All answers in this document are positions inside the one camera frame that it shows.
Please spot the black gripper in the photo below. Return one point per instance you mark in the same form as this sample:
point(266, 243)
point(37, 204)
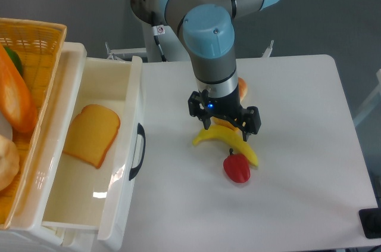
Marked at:
point(204, 107)

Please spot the white drawer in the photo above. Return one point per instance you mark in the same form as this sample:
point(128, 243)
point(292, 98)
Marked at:
point(84, 198)

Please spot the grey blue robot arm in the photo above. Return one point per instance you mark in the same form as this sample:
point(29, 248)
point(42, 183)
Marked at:
point(205, 30)

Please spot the white drawer cabinet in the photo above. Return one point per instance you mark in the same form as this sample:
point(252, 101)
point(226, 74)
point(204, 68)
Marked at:
point(27, 232)

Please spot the yellow toy banana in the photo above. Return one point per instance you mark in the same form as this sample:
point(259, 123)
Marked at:
point(229, 137)

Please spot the yellow toy bell pepper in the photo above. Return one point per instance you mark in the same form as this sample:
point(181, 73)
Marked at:
point(224, 123)

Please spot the red toy bell pepper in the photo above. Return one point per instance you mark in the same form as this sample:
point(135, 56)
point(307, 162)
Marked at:
point(236, 167)

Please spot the knotted bread roll toy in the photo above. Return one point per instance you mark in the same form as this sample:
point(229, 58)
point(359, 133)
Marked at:
point(243, 88)

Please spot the toast bread slice toy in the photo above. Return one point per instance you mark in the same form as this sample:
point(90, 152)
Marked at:
point(91, 134)

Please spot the black device at edge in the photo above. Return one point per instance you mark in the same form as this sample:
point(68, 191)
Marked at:
point(370, 221)

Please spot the orange woven plastic basket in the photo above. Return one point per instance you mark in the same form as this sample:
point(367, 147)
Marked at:
point(39, 45)

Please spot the long baguette toy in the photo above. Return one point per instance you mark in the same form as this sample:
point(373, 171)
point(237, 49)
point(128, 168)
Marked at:
point(17, 105)

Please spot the round bread bun toy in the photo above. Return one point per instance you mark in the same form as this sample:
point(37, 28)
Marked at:
point(10, 162)

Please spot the green toy vegetable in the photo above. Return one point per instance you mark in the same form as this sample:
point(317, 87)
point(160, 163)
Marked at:
point(15, 59)

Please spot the black top drawer handle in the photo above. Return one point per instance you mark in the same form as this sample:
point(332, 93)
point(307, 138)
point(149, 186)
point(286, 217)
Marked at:
point(139, 153)

